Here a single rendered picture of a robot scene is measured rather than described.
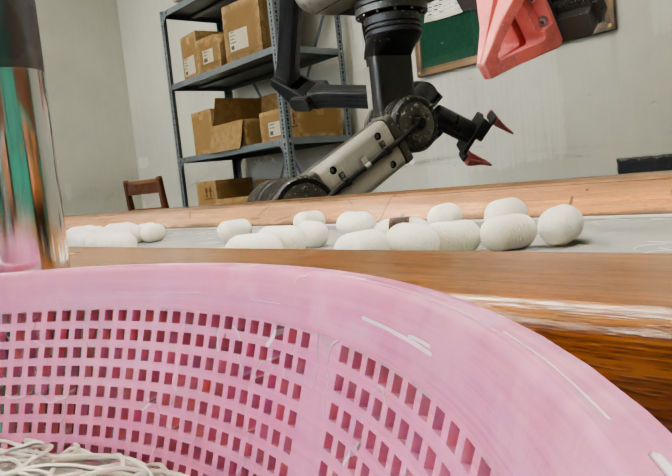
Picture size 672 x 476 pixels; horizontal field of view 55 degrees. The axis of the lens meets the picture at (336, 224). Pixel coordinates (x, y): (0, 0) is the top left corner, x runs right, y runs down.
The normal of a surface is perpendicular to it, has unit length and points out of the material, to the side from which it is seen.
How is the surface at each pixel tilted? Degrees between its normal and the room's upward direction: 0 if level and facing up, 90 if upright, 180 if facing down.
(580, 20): 130
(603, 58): 90
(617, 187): 45
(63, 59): 90
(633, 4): 89
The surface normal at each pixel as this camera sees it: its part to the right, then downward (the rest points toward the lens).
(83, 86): 0.65, -0.01
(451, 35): -0.75, 0.12
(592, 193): -0.57, -0.61
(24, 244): 0.30, 0.04
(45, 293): -0.25, -0.17
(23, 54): 0.80, -0.04
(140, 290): -0.52, -0.15
